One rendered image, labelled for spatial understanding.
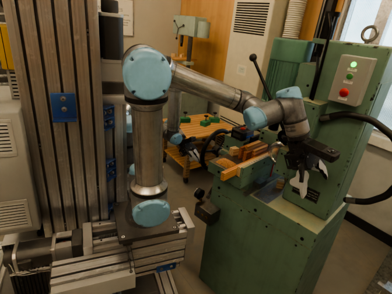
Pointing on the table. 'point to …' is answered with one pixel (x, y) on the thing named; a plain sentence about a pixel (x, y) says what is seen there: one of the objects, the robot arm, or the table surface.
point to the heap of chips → (226, 163)
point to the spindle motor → (285, 63)
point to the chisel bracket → (268, 136)
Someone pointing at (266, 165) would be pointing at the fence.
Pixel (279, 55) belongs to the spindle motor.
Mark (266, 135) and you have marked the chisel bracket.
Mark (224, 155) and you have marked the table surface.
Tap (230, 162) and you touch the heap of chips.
